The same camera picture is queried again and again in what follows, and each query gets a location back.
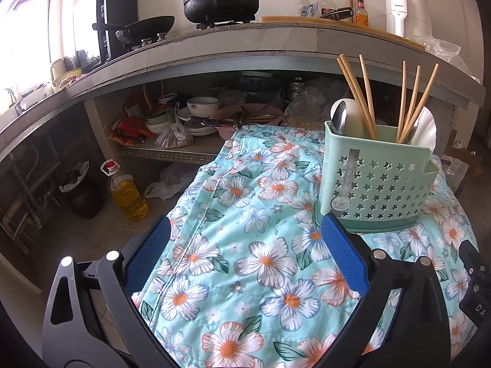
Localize cooking oil bottle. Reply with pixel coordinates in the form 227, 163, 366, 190
100, 160, 149, 223

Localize red snack packets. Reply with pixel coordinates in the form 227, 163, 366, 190
108, 117, 154, 147

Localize green bowl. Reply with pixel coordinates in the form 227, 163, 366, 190
146, 117, 170, 135

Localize bunch of wooden chopsticks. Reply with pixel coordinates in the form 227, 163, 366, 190
337, 54, 439, 143

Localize gas stove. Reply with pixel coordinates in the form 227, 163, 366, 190
123, 18, 258, 47

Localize crumpled plastic bags under counter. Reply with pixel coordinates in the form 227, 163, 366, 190
284, 79, 339, 129

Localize stack of white plates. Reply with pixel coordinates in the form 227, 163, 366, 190
184, 115, 220, 137

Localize white floral bowl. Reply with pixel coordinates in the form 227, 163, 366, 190
187, 97, 220, 117

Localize cream plastic spoon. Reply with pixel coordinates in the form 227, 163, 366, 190
331, 99, 366, 139

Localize white countertop appliance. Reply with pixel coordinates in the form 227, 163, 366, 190
385, 0, 430, 39

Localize sink faucet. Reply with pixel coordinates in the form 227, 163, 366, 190
4, 88, 22, 116

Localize black wok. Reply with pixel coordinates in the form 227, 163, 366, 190
92, 15, 176, 44

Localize wooden cutting board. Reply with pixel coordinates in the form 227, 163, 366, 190
260, 15, 427, 50

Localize grey kitchen counter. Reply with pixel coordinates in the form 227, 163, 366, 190
0, 21, 486, 162

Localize white plastic bag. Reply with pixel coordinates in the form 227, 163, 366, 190
145, 163, 199, 201

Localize metal storage shelf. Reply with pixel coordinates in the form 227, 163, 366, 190
117, 134, 231, 166

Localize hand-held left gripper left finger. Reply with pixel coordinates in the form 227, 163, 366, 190
42, 215, 173, 368

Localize bright window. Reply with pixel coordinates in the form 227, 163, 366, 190
0, 0, 53, 96

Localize cream jar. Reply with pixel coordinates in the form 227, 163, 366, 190
50, 58, 68, 85

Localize dark jar with bag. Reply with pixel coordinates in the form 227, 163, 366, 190
59, 161, 104, 219

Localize large metal spoon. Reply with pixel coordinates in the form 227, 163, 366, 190
332, 103, 348, 133

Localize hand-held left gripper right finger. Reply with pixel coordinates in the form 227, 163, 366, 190
321, 212, 451, 368

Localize orange label bottle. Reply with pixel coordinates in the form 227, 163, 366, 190
355, 0, 369, 27

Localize clear plastic bag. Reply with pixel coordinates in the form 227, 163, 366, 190
416, 34, 461, 67

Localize white ceramic spoon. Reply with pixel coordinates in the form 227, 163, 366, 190
410, 107, 438, 152

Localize green star-holed utensil holder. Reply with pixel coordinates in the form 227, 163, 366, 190
315, 120, 439, 234

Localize black upright appliance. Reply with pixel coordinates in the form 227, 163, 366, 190
96, 0, 139, 60

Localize bag of brown food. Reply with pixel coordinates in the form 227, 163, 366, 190
154, 121, 195, 150

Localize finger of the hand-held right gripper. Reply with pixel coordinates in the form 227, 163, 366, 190
459, 240, 481, 277

